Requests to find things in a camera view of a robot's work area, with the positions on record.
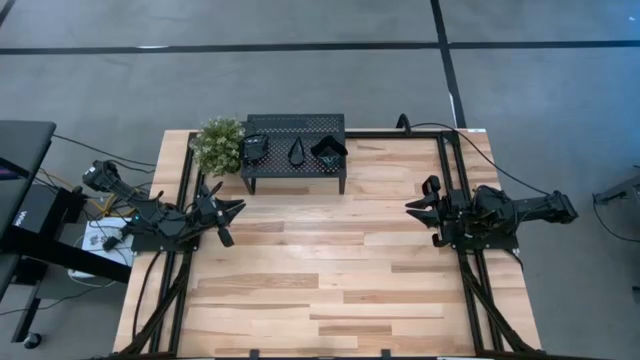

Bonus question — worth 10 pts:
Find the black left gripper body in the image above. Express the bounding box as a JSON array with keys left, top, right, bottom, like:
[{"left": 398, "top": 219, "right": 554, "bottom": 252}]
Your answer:
[{"left": 195, "top": 192, "right": 227, "bottom": 229}]

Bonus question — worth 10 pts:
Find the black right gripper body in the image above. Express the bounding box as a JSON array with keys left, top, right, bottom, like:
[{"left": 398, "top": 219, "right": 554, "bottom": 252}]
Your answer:
[{"left": 434, "top": 188, "right": 471, "bottom": 241}]

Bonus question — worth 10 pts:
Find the green potted plant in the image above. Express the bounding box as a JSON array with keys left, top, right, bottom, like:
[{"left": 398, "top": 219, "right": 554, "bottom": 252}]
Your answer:
[{"left": 189, "top": 116, "right": 246, "bottom": 177}]

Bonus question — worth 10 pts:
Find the black perforated metal shelf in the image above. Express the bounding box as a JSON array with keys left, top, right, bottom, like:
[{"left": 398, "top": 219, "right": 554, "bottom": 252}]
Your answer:
[{"left": 240, "top": 113, "right": 348, "bottom": 196}]

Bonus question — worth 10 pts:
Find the white power strip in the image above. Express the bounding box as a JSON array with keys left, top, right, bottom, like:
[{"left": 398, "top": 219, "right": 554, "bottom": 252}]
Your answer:
[{"left": 67, "top": 267, "right": 117, "bottom": 290}]

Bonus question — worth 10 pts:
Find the grey equipment leg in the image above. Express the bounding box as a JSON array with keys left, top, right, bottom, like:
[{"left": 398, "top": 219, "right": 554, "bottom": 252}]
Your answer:
[{"left": 592, "top": 172, "right": 640, "bottom": 206}]

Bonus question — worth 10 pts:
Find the black box with white text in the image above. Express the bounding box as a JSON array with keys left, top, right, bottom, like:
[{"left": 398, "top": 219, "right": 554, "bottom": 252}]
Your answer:
[{"left": 12, "top": 183, "right": 54, "bottom": 236}]

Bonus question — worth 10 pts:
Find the black desk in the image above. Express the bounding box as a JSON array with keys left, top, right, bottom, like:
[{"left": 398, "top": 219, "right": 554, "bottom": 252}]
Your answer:
[{"left": 0, "top": 119, "right": 134, "bottom": 351}]

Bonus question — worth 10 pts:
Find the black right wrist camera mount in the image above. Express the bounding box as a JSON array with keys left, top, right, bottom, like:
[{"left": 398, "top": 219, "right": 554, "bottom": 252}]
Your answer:
[{"left": 421, "top": 174, "right": 442, "bottom": 197}]

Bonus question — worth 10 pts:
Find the black aluminium table frame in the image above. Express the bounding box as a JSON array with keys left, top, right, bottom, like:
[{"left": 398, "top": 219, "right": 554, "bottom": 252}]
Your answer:
[{"left": 114, "top": 128, "right": 551, "bottom": 360}]

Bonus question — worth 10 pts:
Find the long black cable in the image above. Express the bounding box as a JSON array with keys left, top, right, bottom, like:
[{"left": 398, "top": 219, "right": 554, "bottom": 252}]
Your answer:
[{"left": 396, "top": 113, "right": 551, "bottom": 197}]

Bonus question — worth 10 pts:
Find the yellow cable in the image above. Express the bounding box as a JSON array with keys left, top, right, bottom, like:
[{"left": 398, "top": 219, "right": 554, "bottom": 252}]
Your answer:
[{"left": 97, "top": 192, "right": 121, "bottom": 217}]

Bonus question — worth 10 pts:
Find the thin black floor cable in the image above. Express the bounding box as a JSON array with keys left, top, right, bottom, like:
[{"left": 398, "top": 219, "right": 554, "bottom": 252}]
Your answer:
[{"left": 51, "top": 132, "right": 157, "bottom": 169}]

